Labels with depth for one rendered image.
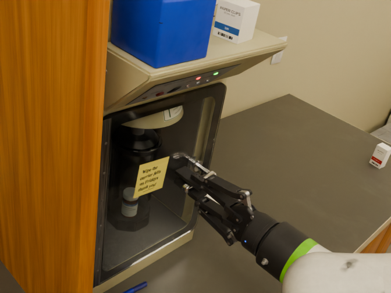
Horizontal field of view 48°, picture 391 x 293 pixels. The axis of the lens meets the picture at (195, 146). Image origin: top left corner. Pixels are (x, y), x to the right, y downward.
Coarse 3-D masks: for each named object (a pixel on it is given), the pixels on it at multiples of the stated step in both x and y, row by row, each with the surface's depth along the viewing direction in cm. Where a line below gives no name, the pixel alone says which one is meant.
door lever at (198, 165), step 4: (200, 160) 96; (196, 164) 95; (200, 164) 96; (196, 168) 96; (200, 168) 95; (204, 168) 95; (204, 172) 94; (208, 172) 93; (212, 172) 93; (204, 176) 92; (208, 176) 92; (184, 184) 88; (188, 184) 89; (184, 188) 88; (188, 188) 88; (192, 188) 89
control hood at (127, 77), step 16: (256, 32) 79; (112, 48) 62; (208, 48) 68; (224, 48) 69; (240, 48) 70; (256, 48) 72; (272, 48) 75; (112, 64) 61; (128, 64) 59; (144, 64) 59; (176, 64) 61; (192, 64) 62; (208, 64) 64; (224, 64) 68; (256, 64) 83; (112, 80) 63; (128, 80) 60; (144, 80) 58; (160, 80) 60; (112, 96) 64; (128, 96) 62; (160, 96) 73
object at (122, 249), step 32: (192, 96) 83; (224, 96) 90; (128, 128) 74; (160, 128) 80; (192, 128) 88; (128, 160) 78; (192, 160) 93; (128, 192) 83; (160, 192) 91; (128, 224) 88; (160, 224) 97; (192, 224) 107; (128, 256) 94
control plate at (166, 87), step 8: (240, 64) 74; (208, 72) 69; (216, 72) 72; (224, 72) 76; (176, 80) 65; (184, 80) 67; (192, 80) 70; (200, 80) 74; (208, 80) 78; (152, 88) 63; (160, 88) 65; (168, 88) 68; (184, 88) 76; (144, 96) 66; (152, 96) 70; (128, 104) 68
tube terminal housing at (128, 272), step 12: (108, 24) 62; (108, 36) 63; (204, 84) 85; (168, 96) 79; (120, 108) 72; (180, 240) 109; (156, 252) 104; (168, 252) 108; (144, 264) 102; (120, 276) 97; (96, 288) 93; (108, 288) 96
